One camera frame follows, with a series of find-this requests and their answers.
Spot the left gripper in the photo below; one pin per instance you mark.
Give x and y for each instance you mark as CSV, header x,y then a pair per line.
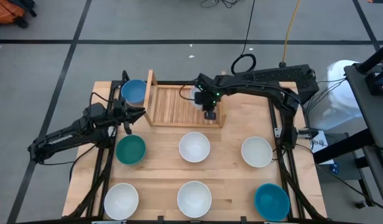
x,y
121,112

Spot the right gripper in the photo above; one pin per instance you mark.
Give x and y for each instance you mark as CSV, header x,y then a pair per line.
x,y
211,99

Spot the green bowl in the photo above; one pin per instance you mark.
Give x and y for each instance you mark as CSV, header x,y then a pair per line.
x,y
131,151

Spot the light blue bowl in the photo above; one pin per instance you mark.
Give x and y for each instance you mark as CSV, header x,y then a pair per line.
x,y
134,91

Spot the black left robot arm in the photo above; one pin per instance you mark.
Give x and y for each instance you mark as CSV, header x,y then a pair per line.
x,y
64,137

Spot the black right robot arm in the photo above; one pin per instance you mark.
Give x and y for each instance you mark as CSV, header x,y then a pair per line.
x,y
256,85

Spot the wooden slatted shelf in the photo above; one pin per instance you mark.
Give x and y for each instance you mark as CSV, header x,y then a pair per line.
x,y
169,107

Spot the black computer box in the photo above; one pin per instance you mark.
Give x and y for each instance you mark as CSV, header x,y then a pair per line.
x,y
272,73

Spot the teal bowl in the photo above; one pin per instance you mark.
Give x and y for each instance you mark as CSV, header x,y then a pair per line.
x,y
271,202

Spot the white paper sheet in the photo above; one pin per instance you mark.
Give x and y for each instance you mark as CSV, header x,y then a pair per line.
x,y
319,144

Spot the white plastic bag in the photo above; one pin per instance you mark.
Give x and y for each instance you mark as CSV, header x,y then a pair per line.
x,y
337,102

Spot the black stand beam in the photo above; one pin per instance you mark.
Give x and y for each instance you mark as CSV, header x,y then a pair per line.
x,y
340,148

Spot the small blue object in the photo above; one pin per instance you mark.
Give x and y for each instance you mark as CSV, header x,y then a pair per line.
x,y
334,168

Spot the grey side table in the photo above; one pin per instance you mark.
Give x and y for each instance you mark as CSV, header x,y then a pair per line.
x,y
375,112
375,174

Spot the black device with blue screen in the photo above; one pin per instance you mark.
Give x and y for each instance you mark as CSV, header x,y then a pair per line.
x,y
373,84

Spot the black pole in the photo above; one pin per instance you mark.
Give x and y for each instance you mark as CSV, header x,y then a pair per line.
x,y
375,57

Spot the black power adapter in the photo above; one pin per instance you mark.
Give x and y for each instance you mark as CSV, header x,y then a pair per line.
x,y
361,204

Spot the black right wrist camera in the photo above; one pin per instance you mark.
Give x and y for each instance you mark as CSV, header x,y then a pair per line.
x,y
200,98

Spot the black aluminium frame rail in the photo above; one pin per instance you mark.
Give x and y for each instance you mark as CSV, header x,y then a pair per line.
x,y
283,169
114,84

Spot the black aluminium frame crossbar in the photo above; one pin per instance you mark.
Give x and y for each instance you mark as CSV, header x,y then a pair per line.
x,y
222,222
173,83

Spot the silver metal bracket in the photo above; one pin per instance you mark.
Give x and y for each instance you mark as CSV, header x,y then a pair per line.
x,y
278,132

